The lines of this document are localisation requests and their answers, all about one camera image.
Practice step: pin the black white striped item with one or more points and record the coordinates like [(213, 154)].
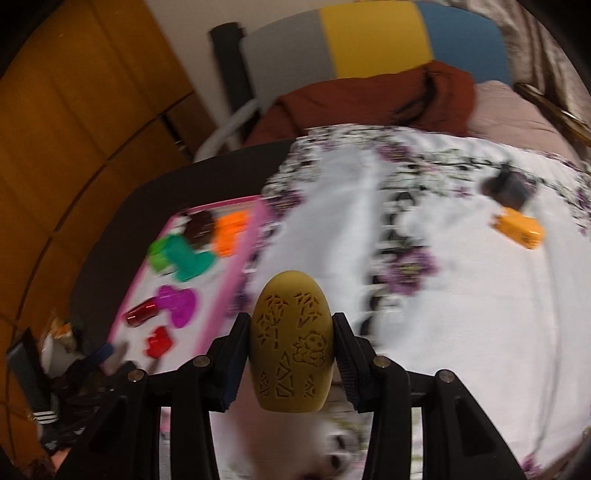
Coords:
[(46, 420)]

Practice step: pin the purple plastic toy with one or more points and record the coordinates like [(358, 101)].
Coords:
[(178, 304)]

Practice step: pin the beige curtain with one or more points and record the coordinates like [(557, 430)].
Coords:
[(540, 41)]

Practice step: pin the yellow carved oval case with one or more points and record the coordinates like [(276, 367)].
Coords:
[(291, 341)]

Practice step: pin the wooden wardrobe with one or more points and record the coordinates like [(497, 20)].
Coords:
[(69, 138)]

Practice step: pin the brown jacket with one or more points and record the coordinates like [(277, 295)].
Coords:
[(369, 106)]

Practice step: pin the grey yellow blue chair back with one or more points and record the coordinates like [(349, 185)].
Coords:
[(369, 37)]

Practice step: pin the black chair frame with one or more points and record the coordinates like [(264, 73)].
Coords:
[(231, 78)]

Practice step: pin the red metallic cylinder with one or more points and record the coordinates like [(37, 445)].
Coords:
[(141, 314)]

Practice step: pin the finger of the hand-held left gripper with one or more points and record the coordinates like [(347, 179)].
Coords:
[(97, 357)]

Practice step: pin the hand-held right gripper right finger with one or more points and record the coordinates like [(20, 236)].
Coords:
[(346, 364)]

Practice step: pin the snack bag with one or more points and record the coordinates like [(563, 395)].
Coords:
[(62, 344)]

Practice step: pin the teal plastic toy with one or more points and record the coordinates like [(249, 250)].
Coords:
[(189, 263)]

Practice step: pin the pink blanket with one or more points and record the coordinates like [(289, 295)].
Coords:
[(508, 115)]

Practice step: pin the yellow-orange plastic toy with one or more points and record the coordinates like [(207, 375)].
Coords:
[(519, 228)]

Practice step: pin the black jar with clear cap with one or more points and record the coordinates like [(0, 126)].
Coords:
[(510, 189)]

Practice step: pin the dark brown toy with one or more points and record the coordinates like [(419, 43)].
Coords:
[(201, 228)]

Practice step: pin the pink tray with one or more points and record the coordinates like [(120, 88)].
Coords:
[(136, 288)]

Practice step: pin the green plastic toy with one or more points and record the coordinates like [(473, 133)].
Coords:
[(159, 254)]

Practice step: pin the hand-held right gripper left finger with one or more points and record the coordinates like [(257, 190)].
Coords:
[(235, 364)]

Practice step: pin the orange cube blocks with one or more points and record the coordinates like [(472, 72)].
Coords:
[(231, 233)]

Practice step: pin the red puzzle piece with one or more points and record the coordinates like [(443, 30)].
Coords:
[(159, 342)]

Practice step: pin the white metal tube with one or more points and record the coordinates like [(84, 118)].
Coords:
[(221, 134)]

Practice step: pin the white floral embroidered tablecloth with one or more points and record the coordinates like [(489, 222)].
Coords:
[(461, 300)]

